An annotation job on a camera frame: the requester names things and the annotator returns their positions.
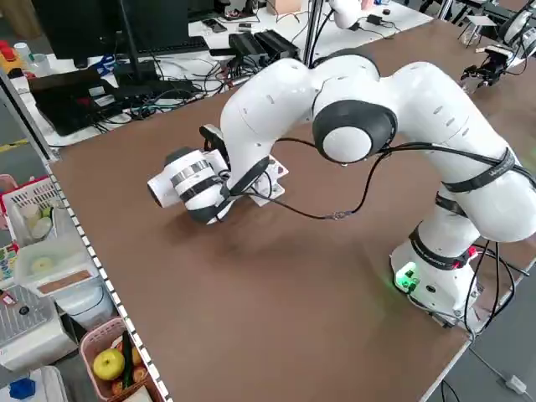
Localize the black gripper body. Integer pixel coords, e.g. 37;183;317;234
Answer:
480;53;507;79

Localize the white desk lamp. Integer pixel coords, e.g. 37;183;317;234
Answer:
309;0;364;70

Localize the black power supply unit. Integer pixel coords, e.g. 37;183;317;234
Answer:
254;29;302;60
228;32;270;64

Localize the white test tube rack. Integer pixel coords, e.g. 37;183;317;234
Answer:
246;153;291;208

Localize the black keyboard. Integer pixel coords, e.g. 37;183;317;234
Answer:
136;36;209;57

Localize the black computer monitor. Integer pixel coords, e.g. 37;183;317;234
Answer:
32;0;190;70

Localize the black equipment case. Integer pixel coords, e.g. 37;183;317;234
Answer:
28;69;124;137

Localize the clear bottle with white cap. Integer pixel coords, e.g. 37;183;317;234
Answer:
13;41;34;73

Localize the pink plastic basket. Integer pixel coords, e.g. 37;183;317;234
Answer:
79;317;165;402

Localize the clear plastic storage box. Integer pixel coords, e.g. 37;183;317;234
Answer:
15;240;101;299

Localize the white plastic basket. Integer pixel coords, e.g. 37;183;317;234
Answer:
0;175;65;248

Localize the yellow green apple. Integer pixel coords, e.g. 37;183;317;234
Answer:
92;348;126;382

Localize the white box with mesh lid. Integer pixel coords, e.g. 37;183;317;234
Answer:
0;284;80;373

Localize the blue plastic object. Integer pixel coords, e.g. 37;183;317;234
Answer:
8;377;35;399

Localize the aluminium frame post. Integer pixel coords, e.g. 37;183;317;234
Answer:
301;0;326;68

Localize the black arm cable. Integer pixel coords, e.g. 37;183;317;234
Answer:
209;137;536;223

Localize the white inline cable switch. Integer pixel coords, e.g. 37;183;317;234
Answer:
497;374;529;395

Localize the white slotted cable duct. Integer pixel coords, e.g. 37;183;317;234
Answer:
47;166;173;402

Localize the grey corner frame post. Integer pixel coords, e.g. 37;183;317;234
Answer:
0;66;62;162

